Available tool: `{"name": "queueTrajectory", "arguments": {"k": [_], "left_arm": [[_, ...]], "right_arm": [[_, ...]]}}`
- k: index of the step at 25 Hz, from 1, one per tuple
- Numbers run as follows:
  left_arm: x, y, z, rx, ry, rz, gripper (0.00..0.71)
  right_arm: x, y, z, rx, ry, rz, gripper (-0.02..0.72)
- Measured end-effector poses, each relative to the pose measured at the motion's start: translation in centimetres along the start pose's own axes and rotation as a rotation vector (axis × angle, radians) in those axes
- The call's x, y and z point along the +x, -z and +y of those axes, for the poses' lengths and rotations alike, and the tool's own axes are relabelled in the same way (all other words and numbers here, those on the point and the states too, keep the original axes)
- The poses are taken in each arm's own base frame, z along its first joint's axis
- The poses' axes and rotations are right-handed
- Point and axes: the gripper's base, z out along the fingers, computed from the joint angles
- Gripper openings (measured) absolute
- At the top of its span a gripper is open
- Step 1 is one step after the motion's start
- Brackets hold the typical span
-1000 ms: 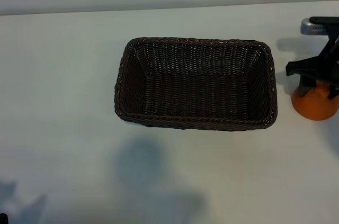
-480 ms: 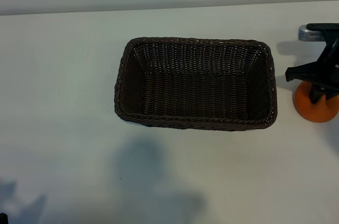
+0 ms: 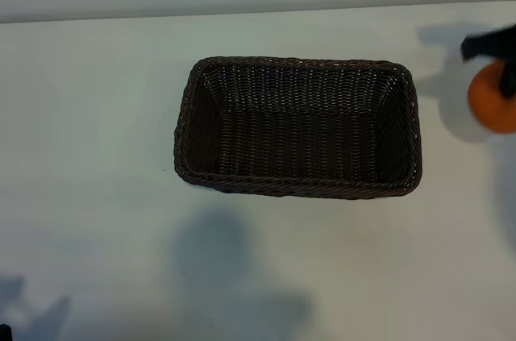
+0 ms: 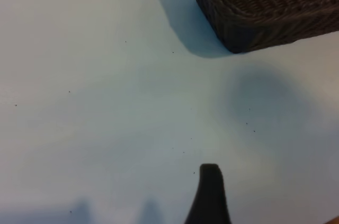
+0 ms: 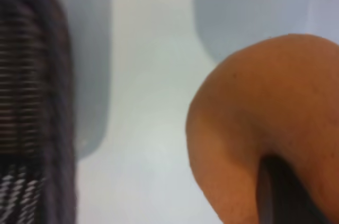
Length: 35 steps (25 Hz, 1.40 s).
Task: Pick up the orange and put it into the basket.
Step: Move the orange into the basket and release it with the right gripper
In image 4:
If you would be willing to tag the dark brown woven basket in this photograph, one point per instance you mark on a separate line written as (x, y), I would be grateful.
(265, 4)

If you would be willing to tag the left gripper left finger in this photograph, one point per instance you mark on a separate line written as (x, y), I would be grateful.
(209, 200)

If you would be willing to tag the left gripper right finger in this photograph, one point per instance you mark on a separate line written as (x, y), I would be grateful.
(335, 222)

